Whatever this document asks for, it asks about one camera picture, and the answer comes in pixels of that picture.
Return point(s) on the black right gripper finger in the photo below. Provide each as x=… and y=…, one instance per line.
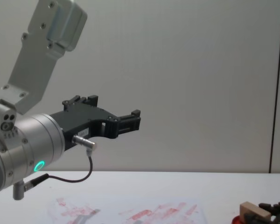
x=276, y=208
x=256, y=220

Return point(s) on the white table cloth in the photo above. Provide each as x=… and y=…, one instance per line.
x=154, y=186

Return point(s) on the pale wooden block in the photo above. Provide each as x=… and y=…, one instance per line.
x=252, y=211

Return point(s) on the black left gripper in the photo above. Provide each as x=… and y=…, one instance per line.
x=84, y=119

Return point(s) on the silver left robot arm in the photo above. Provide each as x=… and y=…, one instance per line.
x=37, y=140

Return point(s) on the sheet with red marks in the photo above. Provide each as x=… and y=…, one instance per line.
x=140, y=212

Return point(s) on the small red round object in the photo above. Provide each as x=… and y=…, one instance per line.
x=236, y=220

